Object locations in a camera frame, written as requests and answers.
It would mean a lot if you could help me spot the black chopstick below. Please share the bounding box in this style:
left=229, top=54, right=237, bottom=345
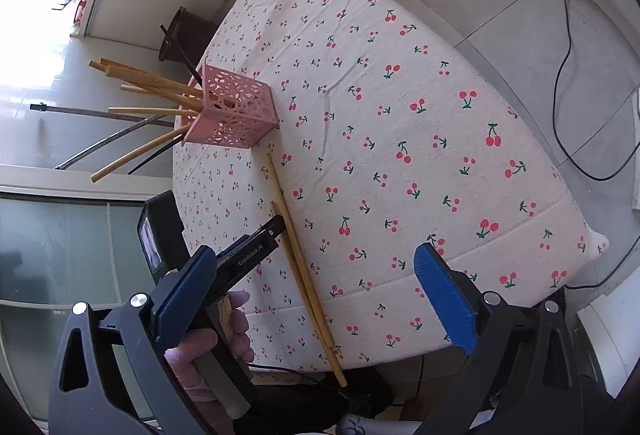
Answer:
left=127, top=134, right=186, bottom=175

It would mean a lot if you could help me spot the person's hand in glove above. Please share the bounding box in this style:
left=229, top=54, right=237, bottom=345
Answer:
left=164, top=290, right=256, bottom=435

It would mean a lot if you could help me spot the metal mop pole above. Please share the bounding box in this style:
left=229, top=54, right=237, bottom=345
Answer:
left=29, top=103, right=174, bottom=171

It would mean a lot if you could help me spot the pink perforated utensil holder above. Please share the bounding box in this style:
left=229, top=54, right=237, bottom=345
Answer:
left=182, top=62, right=279, bottom=149

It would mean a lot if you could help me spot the dark brown trash bin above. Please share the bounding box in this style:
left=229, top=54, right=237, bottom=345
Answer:
left=158, top=6, right=218, bottom=67

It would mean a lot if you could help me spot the cherry print tablecloth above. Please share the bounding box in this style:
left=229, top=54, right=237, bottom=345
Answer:
left=173, top=0, right=608, bottom=369

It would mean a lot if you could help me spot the black power cable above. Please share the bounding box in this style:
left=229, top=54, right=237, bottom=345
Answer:
left=551, top=0, right=640, bottom=182

